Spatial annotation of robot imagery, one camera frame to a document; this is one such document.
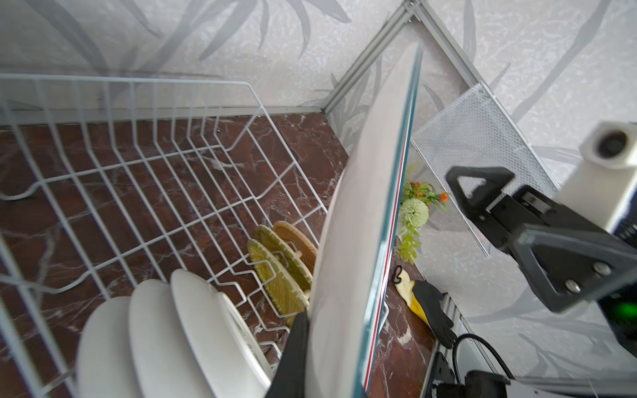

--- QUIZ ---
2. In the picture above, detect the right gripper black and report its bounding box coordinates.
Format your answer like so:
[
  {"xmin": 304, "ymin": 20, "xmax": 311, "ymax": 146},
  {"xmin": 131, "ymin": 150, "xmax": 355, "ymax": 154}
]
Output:
[{"xmin": 446, "ymin": 166, "xmax": 636, "ymax": 354}]

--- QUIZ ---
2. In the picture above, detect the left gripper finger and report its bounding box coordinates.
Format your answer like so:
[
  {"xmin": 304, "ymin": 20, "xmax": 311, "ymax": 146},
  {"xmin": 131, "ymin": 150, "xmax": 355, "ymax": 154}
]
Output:
[{"xmin": 265, "ymin": 310, "xmax": 310, "ymax": 398}]

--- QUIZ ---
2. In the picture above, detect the white plate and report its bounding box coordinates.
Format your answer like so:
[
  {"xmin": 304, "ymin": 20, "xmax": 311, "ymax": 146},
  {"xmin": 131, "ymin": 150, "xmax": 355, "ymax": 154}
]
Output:
[
  {"xmin": 305, "ymin": 43, "xmax": 423, "ymax": 397},
  {"xmin": 170, "ymin": 270, "xmax": 274, "ymax": 397},
  {"xmin": 76, "ymin": 297, "xmax": 143, "ymax": 397},
  {"xmin": 129, "ymin": 280, "xmax": 213, "ymax": 397}
]

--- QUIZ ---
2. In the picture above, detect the potted artificial flower plant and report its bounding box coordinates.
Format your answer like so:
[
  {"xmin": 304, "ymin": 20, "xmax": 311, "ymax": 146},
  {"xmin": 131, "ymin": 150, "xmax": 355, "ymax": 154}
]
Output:
[{"xmin": 397, "ymin": 164, "xmax": 449, "ymax": 265}]

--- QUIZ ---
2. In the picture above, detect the green woven plate left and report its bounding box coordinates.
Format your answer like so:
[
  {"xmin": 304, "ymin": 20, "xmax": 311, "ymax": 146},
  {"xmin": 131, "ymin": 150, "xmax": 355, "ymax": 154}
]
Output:
[{"xmin": 247, "ymin": 239, "xmax": 309, "ymax": 328}]

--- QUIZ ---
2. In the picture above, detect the green woven plate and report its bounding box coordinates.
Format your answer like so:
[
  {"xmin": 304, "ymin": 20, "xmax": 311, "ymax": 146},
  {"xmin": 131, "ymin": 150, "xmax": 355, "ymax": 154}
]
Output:
[
  {"xmin": 247, "ymin": 239, "xmax": 309, "ymax": 328},
  {"xmin": 256, "ymin": 225, "xmax": 313, "ymax": 292}
]

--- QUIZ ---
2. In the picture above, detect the tan woven plate right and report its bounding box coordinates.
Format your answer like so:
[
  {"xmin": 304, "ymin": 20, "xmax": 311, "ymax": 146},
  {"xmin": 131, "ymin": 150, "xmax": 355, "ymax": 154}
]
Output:
[{"xmin": 273, "ymin": 221, "xmax": 318, "ymax": 274}]

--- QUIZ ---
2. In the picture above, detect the yellow black rubber glove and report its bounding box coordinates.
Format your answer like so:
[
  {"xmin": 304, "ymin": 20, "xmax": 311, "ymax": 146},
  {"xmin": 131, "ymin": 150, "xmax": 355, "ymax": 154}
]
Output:
[{"xmin": 392, "ymin": 265, "xmax": 457, "ymax": 348}]

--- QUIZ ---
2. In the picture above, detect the green woven plate middle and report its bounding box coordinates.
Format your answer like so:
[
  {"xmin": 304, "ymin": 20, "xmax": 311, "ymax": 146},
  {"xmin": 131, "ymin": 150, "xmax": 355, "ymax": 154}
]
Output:
[{"xmin": 256, "ymin": 225, "xmax": 313, "ymax": 292}]

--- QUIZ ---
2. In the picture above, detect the white mesh wall basket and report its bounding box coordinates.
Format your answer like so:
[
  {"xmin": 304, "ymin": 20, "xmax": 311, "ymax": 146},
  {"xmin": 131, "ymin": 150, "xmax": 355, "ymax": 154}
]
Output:
[{"xmin": 410, "ymin": 82, "xmax": 561, "ymax": 257}]

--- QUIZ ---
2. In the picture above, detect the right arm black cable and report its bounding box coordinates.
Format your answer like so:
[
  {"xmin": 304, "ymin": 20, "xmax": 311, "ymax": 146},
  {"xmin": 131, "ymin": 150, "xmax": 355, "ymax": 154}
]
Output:
[{"xmin": 451, "ymin": 332, "xmax": 516, "ymax": 381}]

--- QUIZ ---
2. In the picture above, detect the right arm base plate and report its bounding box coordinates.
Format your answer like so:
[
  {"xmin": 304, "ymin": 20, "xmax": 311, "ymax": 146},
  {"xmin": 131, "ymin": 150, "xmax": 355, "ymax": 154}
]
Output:
[{"xmin": 421, "ymin": 353, "xmax": 511, "ymax": 398}]

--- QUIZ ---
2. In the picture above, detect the white wire dish rack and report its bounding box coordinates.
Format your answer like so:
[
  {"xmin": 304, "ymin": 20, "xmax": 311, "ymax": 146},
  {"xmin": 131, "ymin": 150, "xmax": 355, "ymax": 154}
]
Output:
[{"xmin": 1, "ymin": 74, "xmax": 347, "ymax": 397}]

